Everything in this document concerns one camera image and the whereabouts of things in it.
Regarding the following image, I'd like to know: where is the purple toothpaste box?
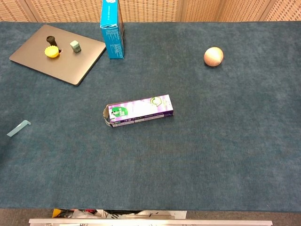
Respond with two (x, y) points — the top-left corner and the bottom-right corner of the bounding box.
(103, 94), (175, 128)

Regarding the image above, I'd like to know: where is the blue carton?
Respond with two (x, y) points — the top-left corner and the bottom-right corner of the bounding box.
(100, 0), (125, 60)

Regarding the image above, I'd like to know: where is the blue table cloth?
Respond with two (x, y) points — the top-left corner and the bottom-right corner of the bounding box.
(0, 21), (301, 210)

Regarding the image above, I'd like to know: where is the tan wooden ball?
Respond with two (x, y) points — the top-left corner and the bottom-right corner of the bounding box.
(204, 46), (224, 67)

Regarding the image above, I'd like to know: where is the grey closed laptop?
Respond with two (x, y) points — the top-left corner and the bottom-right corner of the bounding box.
(8, 24), (107, 87)

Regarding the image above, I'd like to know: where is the small green block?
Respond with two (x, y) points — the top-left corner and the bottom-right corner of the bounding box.
(70, 40), (82, 54)

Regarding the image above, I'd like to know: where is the woven bamboo screen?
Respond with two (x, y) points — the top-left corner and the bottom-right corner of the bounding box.
(0, 0), (301, 23)

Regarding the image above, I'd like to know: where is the yellow ridged bottle cap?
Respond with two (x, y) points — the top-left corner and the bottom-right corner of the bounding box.
(44, 46), (60, 59)

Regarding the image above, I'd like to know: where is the white plastic bag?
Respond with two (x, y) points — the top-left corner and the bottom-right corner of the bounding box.
(71, 209), (109, 219)

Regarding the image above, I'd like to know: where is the small black cylinder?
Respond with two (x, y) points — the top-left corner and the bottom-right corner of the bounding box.
(46, 35), (58, 48)

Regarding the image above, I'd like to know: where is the yellow black package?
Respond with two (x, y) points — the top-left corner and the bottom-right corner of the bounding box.
(52, 208), (73, 219)

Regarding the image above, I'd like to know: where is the aluminium frame rail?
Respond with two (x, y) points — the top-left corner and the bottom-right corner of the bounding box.
(28, 218), (273, 226)

